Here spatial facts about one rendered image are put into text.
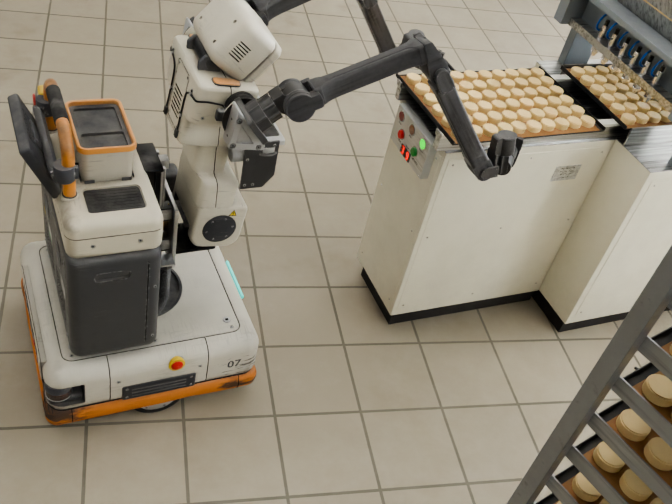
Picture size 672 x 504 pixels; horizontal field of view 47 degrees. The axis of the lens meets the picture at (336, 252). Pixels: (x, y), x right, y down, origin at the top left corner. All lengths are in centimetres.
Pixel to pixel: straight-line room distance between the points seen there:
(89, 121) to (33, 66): 205
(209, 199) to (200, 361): 52
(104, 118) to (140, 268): 42
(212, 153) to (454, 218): 91
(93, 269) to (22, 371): 73
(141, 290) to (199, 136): 45
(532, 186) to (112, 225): 146
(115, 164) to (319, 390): 111
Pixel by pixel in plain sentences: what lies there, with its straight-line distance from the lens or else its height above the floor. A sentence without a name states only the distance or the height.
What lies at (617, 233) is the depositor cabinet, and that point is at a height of 57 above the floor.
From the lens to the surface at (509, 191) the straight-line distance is 275.
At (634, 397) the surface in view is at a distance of 123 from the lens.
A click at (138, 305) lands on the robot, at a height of 49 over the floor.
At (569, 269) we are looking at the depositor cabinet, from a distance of 314.
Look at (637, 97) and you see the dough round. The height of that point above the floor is 92.
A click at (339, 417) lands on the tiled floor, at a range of 270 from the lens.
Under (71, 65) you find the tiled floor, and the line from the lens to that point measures 426.
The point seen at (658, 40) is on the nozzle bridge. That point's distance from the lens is 283.
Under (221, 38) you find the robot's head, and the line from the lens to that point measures 204.
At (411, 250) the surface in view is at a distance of 273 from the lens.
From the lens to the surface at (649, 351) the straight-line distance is 119.
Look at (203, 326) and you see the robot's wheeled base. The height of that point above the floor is 28.
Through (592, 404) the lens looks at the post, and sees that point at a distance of 125.
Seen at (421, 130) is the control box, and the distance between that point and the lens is 255.
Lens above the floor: 215
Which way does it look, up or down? 41 degrees down
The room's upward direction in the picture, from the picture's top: 14 degrees clockwise
